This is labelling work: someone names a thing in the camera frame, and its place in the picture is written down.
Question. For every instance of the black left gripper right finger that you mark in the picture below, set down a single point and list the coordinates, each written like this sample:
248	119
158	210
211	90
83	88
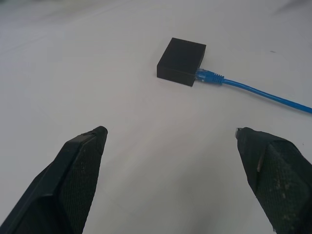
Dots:
275	180

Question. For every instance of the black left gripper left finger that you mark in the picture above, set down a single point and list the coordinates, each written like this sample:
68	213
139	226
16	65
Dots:
61	185

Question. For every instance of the black box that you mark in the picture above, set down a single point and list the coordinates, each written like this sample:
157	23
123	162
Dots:
181	62

